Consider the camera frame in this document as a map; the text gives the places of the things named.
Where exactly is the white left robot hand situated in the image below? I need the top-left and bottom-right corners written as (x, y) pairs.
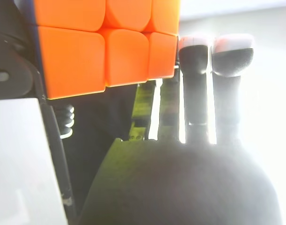
top-left (0, 0), bottom-right (284, 225)

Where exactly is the colourful puzzle cube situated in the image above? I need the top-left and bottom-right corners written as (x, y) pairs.
top-left (32, 0), bottom-right (182, 100)

